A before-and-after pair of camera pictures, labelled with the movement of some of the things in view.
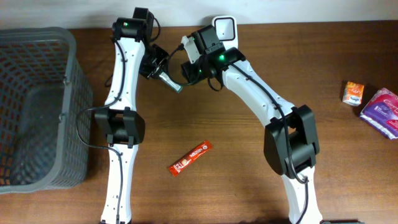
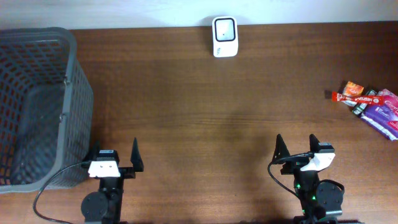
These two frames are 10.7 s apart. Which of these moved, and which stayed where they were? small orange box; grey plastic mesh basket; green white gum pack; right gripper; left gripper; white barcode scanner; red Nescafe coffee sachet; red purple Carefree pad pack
Moved: red Nescafe coffee sachet; left gripper; green white gum pack; right gripper
Stayed: grey plastic mesh basket; small orange box; red purple Carefree pad pack; white barcode scanner
